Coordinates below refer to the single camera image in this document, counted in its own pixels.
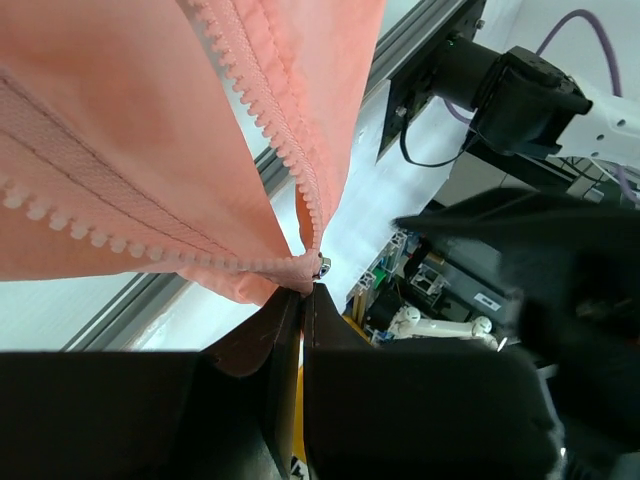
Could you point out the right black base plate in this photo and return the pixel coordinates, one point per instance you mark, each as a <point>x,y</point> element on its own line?
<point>405,56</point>

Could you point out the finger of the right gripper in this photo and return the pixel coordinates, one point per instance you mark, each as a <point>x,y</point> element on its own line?
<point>541,236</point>

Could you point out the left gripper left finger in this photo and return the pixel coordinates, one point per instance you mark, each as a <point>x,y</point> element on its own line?
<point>225,412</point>

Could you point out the pink zip-up jacket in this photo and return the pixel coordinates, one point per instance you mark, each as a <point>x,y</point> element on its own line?
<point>136,138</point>

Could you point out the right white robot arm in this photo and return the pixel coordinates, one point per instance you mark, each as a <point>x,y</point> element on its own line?
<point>523,105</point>

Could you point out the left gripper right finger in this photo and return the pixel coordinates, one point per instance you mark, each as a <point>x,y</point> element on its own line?
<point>421,408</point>

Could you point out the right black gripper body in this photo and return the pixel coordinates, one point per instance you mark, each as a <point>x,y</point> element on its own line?
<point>580,312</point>

